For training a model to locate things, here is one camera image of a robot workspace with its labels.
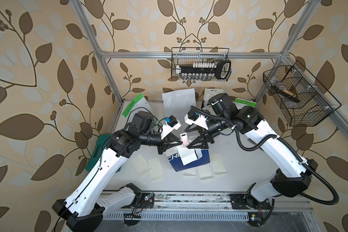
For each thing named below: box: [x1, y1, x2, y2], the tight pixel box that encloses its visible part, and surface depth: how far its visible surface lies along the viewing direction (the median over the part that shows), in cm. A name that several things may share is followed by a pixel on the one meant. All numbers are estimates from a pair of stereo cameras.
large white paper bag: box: [161, 87, 197, 124], surface depth 98 cm
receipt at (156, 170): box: [148, 157, 165, 183], surface depth 87 cm
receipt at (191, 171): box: [183, 167, 197, 176], surface depth 86 cm
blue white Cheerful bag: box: [165, 146, 211, 172], surface depth 67 cm
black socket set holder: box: [175, 59, 232, 80], surface depth 87 cm
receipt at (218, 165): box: [210, 153, 228, 175], surface depth 88 cm
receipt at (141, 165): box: [131, 153, 152, 177], surface depth 90 cm
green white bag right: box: [232, 98, 257, 110], surface depth 88 cm
